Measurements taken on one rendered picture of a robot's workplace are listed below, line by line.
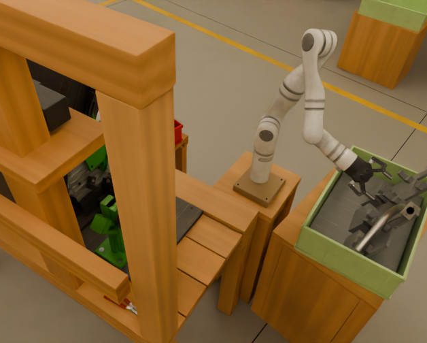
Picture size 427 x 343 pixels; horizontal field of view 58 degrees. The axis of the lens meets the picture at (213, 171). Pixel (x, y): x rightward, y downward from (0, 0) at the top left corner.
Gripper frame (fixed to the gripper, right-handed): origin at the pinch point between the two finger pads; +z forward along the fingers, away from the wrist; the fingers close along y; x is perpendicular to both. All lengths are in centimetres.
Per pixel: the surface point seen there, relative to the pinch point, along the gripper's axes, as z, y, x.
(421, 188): 16.0, 11.1, 16.5
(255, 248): -14, -57, 47
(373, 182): 10, 6, 55
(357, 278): 20.2, -32.1, 14.8
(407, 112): 39, 100, 262
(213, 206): -43, -49, 20
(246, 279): -4, -78, 68
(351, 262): 13.1, -28.5, 11.3
